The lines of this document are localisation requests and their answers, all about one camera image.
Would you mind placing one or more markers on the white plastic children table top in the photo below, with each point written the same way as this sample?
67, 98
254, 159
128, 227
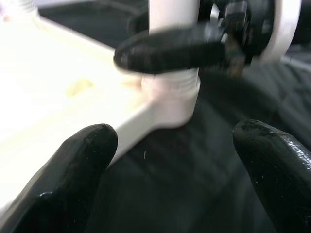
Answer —
48, 85

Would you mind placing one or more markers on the white plastic table leg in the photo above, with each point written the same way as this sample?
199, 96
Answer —
29, 4
172, 14

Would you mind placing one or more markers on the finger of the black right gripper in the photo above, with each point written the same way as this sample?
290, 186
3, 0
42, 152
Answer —
139, 23
170, 51

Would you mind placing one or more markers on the black table cloth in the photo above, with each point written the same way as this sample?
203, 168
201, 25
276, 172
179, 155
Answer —
182, 170

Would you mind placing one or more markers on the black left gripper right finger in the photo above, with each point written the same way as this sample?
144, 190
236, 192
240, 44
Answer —
279, 174

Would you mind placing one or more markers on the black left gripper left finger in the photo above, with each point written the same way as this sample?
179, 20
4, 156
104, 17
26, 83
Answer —
60, 182

